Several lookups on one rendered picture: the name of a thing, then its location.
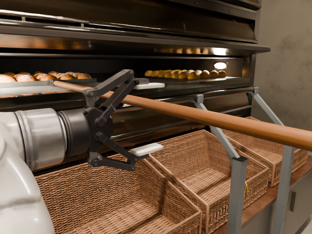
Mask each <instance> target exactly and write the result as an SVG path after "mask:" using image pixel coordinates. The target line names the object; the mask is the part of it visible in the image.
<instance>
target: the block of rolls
mask: <svg viewBox="0 0 312 234"><path fill-rule="evenodd" d="M145 76H147V77H148V76H152V77H160V78H163V77H165V78H179V79H187V78H188V79H198V78H200V79H207V78H224V77H226V73H225V72H224V71H219V72H218V73H217V71H211V72H210V73H209V72H208V71H206V70H204V71H200V70H197V71H193V70H189V71H187V70H173V71H172V70H164V71H163V70H158V71H151V70H148V71H146V73H145Z"/></svg>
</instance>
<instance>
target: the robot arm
mask: <svg viewBox="0 0 312 234"><path fill-rule="evenodd" d="M121 83H122V84H121ZM120 84H121V85H120ZM118 85H120V86H119V87H118V88H117V89H116V90H115V92H114V93H113V94H112V95H111V96H110V97H109V98H108V99H107V100H106V101H105V102H104V103H102V104H101V105H100V106H99V107H97V106H95V105H94V103H95V102H96V101H97V100H99V96H102V95H104V94H106V93H107V92H109V91H110V90H112V89H113V88H115V87H117V86H118ZM162 87H165V84H161V83H149V79H147V78H134V71H133V70H127V69H124V70H122V71H120V72H119V73H117V74H115V75H114V76H112V77H111V78H109V79H107V80H106V81H104V82H102V83H101V84H99V85H98V86H96V87H94V88H90V89H86V90H83V92H82V94H83V96H85V98H86V104H87V106H86V107H84V108H82V109H74V110H64V111H58V112H56V111H55V110H54V109H52V108H45V109H36V110H25V111H22V110H19V111H16V112H0V234H55V230H54V226H53V222H52V220H51V217H50V214H49V212H48V209H47V207H46V204H45V202H44V199H43V197H42V195H41V192H40V189H39V186H38V183H37V181H36V179H35V177H34V175H33V174H32V171H33V170H36V169H40V168H44V167H48V166H52V165H55V164H59V163H61V162H62V161H63V159H64V157H65V156H66V157H69V156H73V155H77V154H81V153H85V152H87V151H89V152H90V157H88V158H87V162H88V163H89V164H90V165H91V166H93V167H101V166H107V167H112V168H116V169H122V170H127V171H132V172H133V171H135V169H136V167H135V164H136V162H137V161H138V160H141V159H145V158H147V157H149V153H152V152H155V151H159V150H162V149H164V146H162V145H160V144H157V143H152V144H148V145H145V146H141V147H138V148H134V149H131V150H130V152H129V151H127V150H126V149H124V148H123V147H121V146H120V145H118V144H116V143H115V142H114V141H112V140H110V138H111V136H112V135H113V129H112V124H113V118H111V115H112V114H113V112H114V111H115V108H116V107H117V106H118V105H119V104H120V103H121V102H122V101H123V99H124V98H125V97H126V96H127V95H128V94H129V93H130V92H131V90H132V89H137V90H139V89H151V88H162ZM104 145H107V146H108V147H110V148H111V149H113V150H115V151H116V152H118V153H119V154H121V155H123V156H124V157H126V158H127V162H125V161H120V160H117V159H112V158H108V157H104V156H101V155H100V154H99V153H97V151H99V150H100V149H101V148H102V147H103V146H104Z"/></svg>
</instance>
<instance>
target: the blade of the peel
mask: <svg viewBox="0 0 312 234"><path fill-rule="evenodd" d="M59 81H62V82H67V83H72V84H84V83H97V78H84V79H64V80H59ZM45 85H48V80H43V81H23V82H2V83H0V88H13V87H29V86H45Z"/></svg>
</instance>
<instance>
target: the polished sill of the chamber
mask: <svg viewBox="0 0 312 234"><path fill-rule="evenodd" d="M249 82H250V78H227V79H214V80H202V81H189V82H177V83H165V87H162V88H151V89H139V90H137V89H132V90H131V92H130V93H129V94H128V95H134V94H144V93H153V92H162V91H174V90H183V89H192V88H201V87H210V86H219V85H232V84H241V83H249ZM117 88H118V87H115V88H113V89H112V90H110V91H113V92H115V90H116V89H117ZM77 100H86V98H85V96H83V94H82V93H81V92H78V91H54V92H42V93H29V94H17V95H4V96H0V108H10V107H19V106H28V105H37V104H49V103H58V102H67V101H77Z"/></svg>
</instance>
